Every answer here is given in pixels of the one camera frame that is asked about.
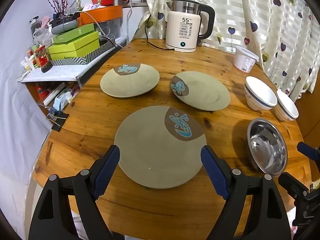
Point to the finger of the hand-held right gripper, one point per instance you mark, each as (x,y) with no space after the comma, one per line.
(295,187)
(308,150)

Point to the small white blue-striped bowl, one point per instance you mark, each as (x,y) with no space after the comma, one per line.
(287,106)

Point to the lime green box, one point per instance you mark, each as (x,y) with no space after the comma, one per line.
(75,46)

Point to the heart-print striped curtain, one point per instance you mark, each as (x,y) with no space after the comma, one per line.
(250,5)

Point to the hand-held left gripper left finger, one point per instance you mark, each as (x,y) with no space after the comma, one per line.
(107,170)

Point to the white electric kettle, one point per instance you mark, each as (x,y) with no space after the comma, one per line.
(183,30)

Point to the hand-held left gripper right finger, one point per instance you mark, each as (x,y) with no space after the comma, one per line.
(215,172)

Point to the red labelled jar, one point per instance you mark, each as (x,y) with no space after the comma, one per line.
(42,60)

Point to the stainless steel bowl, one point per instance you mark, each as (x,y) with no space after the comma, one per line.
(268,145)

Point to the dark green box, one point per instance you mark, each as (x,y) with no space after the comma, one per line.
(75,32)

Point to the blue tissue pack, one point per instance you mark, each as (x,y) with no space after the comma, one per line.
(61,102)

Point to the white plastic tub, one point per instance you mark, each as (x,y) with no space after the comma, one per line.
(245,58)

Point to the grey pouch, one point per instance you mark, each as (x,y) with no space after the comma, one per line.
(63,27)

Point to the beige plate with brown patch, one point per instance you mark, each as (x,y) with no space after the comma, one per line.
(150,150)
(207,92)
(130,82)

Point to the red toy under shelf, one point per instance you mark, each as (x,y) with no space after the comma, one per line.
(42,92)

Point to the white shelf board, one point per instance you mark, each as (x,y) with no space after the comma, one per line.
(62,73)

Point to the chevron patterned box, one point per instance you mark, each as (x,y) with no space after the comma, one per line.
(82,58)

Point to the large white blue-striped bowl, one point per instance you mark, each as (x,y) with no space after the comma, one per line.
(261,92)

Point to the clear box with orange lid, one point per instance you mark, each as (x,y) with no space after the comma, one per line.
(105,13)

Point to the black binder clip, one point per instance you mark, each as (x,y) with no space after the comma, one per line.
(60,122)

